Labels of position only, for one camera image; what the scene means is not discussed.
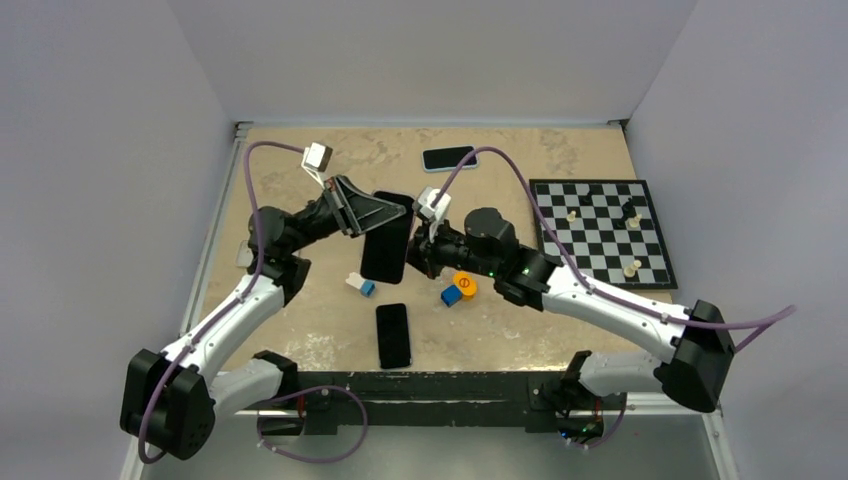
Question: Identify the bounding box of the white blue toy block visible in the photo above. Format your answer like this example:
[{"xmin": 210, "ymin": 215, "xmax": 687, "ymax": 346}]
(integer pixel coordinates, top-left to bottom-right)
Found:
[{"xmin": 345, "ymin": 272, "xmax": 376, "ymax": 297}]

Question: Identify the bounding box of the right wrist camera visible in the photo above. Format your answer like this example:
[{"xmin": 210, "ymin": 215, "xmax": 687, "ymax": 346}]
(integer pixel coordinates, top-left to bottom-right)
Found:
[{"xmin": 413, "ymin": 187, "xmax": 452, "ymax": 242}]

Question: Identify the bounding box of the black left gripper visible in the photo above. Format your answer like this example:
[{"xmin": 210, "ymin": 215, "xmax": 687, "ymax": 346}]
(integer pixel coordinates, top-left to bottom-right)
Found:
[{"xmin": 286, "ymin": 175, "xmax": 406, "ymax": 256}]

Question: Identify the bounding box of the orange blue toy block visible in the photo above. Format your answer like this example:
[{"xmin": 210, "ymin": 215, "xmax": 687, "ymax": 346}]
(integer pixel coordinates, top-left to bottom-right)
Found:
[{"xmin": 440, "ymin": 272, "xmax": 478, "ymax": 307}]

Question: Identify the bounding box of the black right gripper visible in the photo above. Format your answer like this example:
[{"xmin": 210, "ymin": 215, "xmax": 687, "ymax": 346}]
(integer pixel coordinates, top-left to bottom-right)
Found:
[{"xmin": 397, "ymin": 212, "xmax": 499, "ymax": 279}]

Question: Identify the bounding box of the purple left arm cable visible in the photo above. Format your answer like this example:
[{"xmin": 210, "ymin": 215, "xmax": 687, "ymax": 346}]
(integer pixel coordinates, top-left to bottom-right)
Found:
[{"xmin": 137, "ymin": 140, "xmax": 306, "ymax": 465}]

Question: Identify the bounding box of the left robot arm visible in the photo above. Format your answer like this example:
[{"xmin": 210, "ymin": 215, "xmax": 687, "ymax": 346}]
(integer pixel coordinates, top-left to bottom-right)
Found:
[{"xmin": 119, "ymin": 175, "xmax": 411, "ymax": 464}]

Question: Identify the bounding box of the black white chessboard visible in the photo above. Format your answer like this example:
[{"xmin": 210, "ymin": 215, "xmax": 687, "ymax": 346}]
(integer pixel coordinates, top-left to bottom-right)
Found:
[{"xmin": 529, "ymin": 179, "xmax": 678, "ymax": 290}]

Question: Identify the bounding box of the phone in light-blue case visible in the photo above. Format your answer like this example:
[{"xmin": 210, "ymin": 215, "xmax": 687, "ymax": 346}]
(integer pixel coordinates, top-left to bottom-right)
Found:
[{"xmin": 422, "ymin": 145, "xmax": 474, "ymax": 173}]

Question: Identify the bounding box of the black chess piece right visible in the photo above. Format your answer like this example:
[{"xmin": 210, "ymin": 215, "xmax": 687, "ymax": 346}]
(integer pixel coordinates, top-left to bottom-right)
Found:
[{"xmin": 621, "ymin": 199, "xmax": 637, "ymax": 221}]

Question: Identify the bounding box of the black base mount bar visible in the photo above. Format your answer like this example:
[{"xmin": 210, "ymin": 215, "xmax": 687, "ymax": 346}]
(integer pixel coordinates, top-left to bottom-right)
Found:
[{"xmin": 254, "ymin": 370, "xmax": 627, "ymax": 439}]

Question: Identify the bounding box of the white chess pawn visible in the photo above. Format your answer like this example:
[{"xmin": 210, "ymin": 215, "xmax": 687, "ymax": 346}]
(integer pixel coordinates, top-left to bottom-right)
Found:
[{"xmin": 626, "ymin": 214, "xmax": 642, "ymax": 230}]

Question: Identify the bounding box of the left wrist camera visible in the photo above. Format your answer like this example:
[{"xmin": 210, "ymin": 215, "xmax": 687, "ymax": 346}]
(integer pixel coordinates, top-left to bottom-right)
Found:
[{"xmin": 301, "ymin": 142, "xmax": 333, "ymax": 188}]

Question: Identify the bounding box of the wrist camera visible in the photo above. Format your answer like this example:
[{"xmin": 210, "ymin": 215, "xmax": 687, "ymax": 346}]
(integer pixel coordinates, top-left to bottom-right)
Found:
[
  {"xmin": 301, "ymin": 142, "xmax": 333, "ymax": 188},
  {"xmin": 413, "ymin": 187, "xmax": 452, "ymax": 242}
]

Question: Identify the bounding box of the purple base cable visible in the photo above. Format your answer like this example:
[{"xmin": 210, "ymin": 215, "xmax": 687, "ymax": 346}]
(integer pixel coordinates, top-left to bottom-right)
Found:
[{"xmin": 256, "ymin": 387, "xmax": 370, "ymax": 466}]

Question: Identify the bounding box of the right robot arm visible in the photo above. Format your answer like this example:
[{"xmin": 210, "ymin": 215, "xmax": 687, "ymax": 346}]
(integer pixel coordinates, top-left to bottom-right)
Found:
[{"xmin": 407, "ymin": 207, "xmax": 736, "ymax": 413}]

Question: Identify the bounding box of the black phone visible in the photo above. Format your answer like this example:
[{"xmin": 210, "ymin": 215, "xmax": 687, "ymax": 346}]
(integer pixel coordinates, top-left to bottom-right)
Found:
[{"xmin": 375, "ymin": 303, "xmax": 412, "ymax": 370}]

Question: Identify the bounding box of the white chess piece front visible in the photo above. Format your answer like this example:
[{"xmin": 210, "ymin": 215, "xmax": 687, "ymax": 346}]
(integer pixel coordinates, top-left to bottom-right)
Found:
[{"xmin": 623, "ymin": 259, "xmax": 642, "ymax": 278}]

